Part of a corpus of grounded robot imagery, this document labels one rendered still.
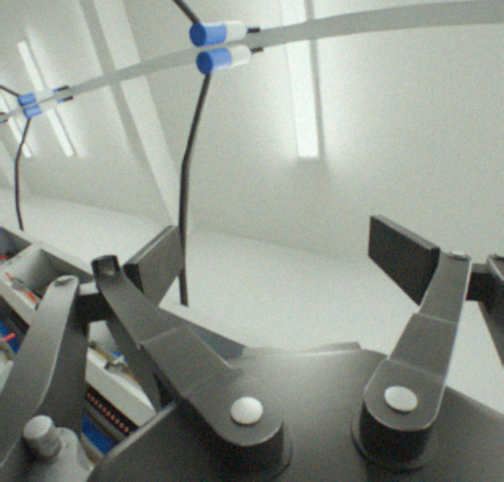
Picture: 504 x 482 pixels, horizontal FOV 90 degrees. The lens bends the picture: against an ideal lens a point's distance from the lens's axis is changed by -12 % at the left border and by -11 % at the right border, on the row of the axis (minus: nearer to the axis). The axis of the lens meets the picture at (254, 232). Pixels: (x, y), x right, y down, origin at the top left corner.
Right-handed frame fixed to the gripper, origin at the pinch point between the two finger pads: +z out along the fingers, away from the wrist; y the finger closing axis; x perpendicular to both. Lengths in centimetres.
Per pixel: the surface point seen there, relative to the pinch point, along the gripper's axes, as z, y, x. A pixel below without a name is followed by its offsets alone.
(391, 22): 67, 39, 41
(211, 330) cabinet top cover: 42, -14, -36
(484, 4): 54, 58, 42
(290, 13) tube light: 125, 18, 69
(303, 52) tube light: 125, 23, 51
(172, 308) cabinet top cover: 51, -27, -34
